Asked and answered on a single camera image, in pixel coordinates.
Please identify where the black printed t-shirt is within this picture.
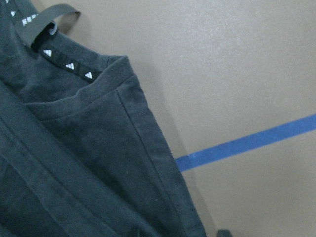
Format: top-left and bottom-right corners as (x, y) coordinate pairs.
(0, 0), (206, 237)

